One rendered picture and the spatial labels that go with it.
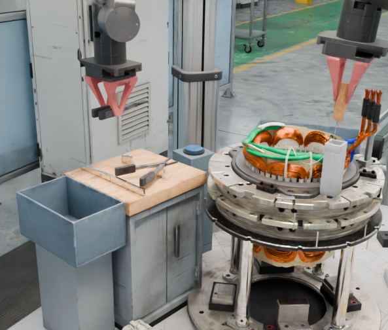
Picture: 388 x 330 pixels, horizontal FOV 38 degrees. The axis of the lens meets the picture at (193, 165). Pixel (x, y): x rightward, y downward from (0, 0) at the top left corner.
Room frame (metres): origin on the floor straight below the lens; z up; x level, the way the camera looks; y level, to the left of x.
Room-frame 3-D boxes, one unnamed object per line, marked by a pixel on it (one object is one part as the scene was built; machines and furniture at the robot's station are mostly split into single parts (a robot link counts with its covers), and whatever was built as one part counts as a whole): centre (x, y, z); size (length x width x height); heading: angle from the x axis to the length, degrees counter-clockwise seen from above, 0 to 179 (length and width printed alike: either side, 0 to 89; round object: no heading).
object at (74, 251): (0.89, 0.21, 0.92); 0.17 x 0.11 x 0.28; 48
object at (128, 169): (0.96, 0.13, 1.09); 0.04 x 0.01 x 0.02; 123
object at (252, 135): (1.00, -0.12, 1.15); 0.15 x 0.04 x 0.02; 144
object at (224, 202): (0.88, -0.08, 1.06); 0.09 x 0.04 x 0.01; 54
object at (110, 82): (1.01, 0.15, 1.22); 0.07 x 0.07 x 0.09; 49
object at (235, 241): (1.07, -0.10, 0.91); 0.02 x 0.02 x 0.21
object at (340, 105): (0.86, -0.23, 1.25); 0.02 x 0.02 x 0.06
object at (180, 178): (1.00, 0.11, 1.05); 0.20 x 0.19 x 0.02; 138
